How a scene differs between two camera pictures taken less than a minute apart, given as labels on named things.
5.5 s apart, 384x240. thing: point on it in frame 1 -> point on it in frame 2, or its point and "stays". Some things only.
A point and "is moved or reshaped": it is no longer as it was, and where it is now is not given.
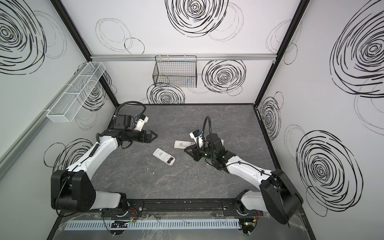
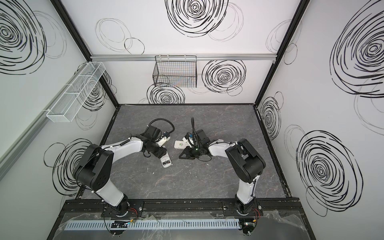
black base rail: [207, 207] stays
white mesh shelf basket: [66, 107] stays
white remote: [164, 156] is moved or reshaped
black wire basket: [175, 71] stays
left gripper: [143, 136] -> [159, 151]
